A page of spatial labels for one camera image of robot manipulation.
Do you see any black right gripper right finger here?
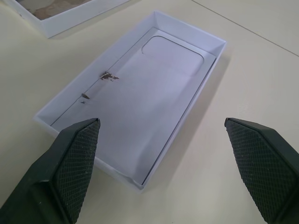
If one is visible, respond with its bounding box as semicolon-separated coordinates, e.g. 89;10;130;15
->
224;117;299;224

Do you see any orange phone box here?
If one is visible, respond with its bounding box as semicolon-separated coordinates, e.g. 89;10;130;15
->
0;0;132;39

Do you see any white phone box base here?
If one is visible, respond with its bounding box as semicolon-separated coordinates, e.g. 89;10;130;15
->
33;9;228;196

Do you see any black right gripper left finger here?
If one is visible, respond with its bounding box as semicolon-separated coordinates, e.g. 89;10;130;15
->
0;118;101;224

